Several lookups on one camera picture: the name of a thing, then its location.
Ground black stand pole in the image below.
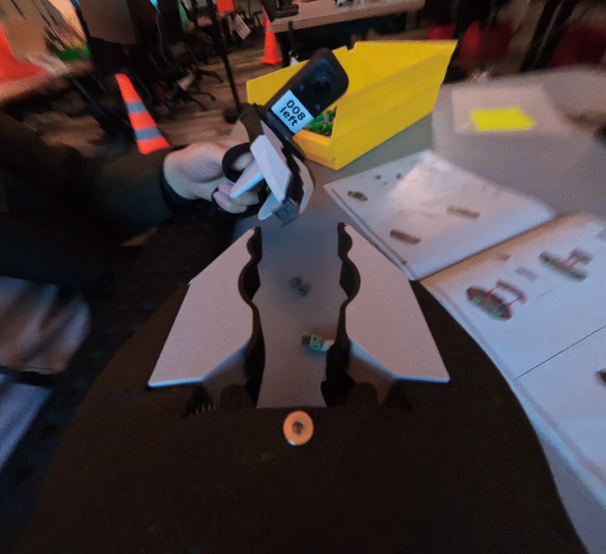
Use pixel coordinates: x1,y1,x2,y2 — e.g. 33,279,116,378
191,0,243,112

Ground yellow parts bin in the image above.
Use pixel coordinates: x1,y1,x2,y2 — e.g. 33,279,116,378
246,39,458,171

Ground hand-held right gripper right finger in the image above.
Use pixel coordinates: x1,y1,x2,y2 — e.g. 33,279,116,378
321,223,450,407

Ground background grey table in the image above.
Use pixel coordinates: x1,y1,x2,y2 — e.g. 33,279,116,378
271,0,425,34

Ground person's left forearm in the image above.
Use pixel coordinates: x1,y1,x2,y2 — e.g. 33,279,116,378
0,111,190,280

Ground orange crate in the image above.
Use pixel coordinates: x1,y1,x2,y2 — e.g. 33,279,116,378
0,24,45,81

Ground red crate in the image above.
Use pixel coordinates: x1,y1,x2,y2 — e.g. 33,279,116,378
458,20,513,63
549,26,606,68

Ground green brick pieces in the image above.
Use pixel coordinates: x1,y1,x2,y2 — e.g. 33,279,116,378
305,108,338,137

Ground open instruction booklet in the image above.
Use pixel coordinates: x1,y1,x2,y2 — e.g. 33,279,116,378
323,151,606,488

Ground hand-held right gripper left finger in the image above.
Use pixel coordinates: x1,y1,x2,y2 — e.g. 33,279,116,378
148,227,266,407

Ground yellow paper sheet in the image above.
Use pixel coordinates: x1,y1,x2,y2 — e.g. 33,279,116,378
471,107,537,133

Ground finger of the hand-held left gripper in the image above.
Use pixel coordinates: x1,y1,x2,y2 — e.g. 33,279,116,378
295,167,316,215
249,134,295,207

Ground clear plastic sleeve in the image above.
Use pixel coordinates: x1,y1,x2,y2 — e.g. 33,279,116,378
450,85,571,136

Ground person in dark jacket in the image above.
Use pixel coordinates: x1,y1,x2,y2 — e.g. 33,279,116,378
0,275,93,469

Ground black office chair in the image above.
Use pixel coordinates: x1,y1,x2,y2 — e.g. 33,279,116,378
156,0,223,107

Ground person's left hand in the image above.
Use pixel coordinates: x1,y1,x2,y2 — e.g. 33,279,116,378
163,140,262,215

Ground orange traffic cone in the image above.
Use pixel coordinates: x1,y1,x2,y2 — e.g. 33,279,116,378
260,7,283,65
115,74,170,155

